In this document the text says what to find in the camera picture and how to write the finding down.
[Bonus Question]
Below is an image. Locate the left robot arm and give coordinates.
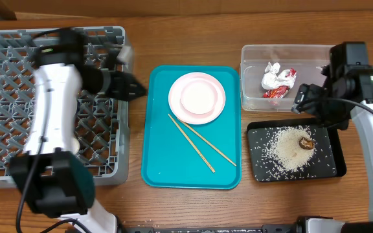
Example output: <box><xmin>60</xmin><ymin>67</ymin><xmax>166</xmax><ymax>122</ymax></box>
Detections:
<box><xmin>9</xmin><ymin>28</ymin><xmax>146</xmax><ymax>232</ymax></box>

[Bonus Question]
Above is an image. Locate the wooden chopstick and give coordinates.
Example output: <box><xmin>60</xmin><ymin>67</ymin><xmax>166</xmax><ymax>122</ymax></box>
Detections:
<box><xmin>167</xmin><ymin>113</ymin><xmax>216</xmax><ymax>173</ymax></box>
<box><xmin>178</xmin><ymin>119</ymin><xmax>236</xmax><ymax>167</ymax></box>

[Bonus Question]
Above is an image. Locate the brown food piece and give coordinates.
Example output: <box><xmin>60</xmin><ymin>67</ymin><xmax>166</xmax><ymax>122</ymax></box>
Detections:
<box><xmin>299</xmin><ymin>137</ymin><xmax>314</xmax><ymax>150</ymax></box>

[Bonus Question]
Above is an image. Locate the clear plastic bin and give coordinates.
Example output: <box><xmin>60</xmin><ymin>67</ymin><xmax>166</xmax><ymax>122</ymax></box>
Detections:
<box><xmin>240</xmin><ymin>45</ymin><xmax>331</xmax><ymax>112</ymax></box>

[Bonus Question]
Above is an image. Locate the red snack wrapper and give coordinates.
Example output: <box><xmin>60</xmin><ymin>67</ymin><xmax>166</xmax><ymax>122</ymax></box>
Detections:
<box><xmin>262</xmin><ymin>68</ymin><xmax>297</xmax><ymax>98</ymax></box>

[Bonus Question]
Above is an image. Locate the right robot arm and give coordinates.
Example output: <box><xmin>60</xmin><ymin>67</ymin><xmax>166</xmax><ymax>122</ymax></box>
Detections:
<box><xmin>291</xmin><ymin>42</ymin><xmax>373</xmax><ymax>232</ymax></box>

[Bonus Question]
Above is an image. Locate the grey dishwasher rack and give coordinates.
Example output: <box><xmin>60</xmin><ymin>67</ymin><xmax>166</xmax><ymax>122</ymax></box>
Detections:
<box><xmin>0</xmin><ymin>28</ymin><xmax>130</xmax><ymax>188</ymax></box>

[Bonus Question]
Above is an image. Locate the small pink bowl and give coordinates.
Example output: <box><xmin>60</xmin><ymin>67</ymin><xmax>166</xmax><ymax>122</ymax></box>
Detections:
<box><xmin>181</xmin><ymin>79</ymin><xmax>218</xmax><ymax>115</ymax></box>

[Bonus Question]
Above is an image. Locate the white paper cup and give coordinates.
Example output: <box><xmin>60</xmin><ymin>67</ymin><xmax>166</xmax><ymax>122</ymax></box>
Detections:
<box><xmin>72</xmin><ymin>137</ymin><xmax>80</xmax><ymax>155</ymax></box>

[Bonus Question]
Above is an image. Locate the large pink plate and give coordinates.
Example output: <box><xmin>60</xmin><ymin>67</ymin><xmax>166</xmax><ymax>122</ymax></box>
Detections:
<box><xmin>168</xmin><ymin>72</ymin><xmax>226</xmax><ymax>125</ymax></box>

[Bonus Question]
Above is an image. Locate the pile of white rice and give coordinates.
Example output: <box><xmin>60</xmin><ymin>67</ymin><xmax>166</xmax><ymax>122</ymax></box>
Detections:
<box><xmin>249</xmin><ymin>124</ymin><xmax>336</xmax><ymax>181</ymax></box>

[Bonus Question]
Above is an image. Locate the black tray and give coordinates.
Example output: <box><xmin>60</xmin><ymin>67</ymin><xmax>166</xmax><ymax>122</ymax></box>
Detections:
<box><xmin>246</xmin><ymin>116</ymin><xmax>348</xmax><ymax>183</ymax></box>

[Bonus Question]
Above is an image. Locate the white napkin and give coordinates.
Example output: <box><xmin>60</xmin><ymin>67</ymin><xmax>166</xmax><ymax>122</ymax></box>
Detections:
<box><xmin>261</xmin><ymin>62</ymin><xmax>294</xmax><ymax>90</ymax></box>

